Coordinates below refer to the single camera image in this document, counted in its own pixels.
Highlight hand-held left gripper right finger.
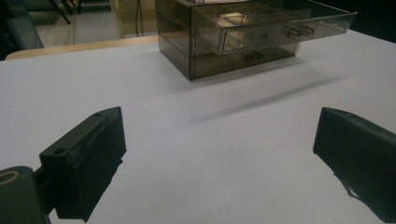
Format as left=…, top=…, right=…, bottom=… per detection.
left=312, top=106, right=396, bottom=224

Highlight black metal stand legs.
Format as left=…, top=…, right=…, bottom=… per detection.
left=46, top=0, right=79, bottom=25

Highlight dark blue-grey panel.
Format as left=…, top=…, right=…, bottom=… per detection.
left=0, top=0, right=45, bottom=61

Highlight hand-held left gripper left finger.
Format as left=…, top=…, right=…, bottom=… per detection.
left=39, top=106, right=128, bottom=223

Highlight smoky clear acrylic wide drawer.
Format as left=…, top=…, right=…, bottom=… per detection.
left=191, top=0, right=358, bottom=57

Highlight beige cabinet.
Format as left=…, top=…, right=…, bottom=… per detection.
left=109, top=0, right=159, bottom=39

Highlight smoky clear acrylic narrow drawer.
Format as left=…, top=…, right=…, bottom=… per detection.
left=190, top=42, right=302, bottom=80

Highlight smoky clear acrylic drawer cabinet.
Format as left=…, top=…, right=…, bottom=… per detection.
left=154, top=0, right=303, bottom=81

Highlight thin black cable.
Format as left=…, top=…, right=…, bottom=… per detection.
left=135, top=0, right=145, bottom=37

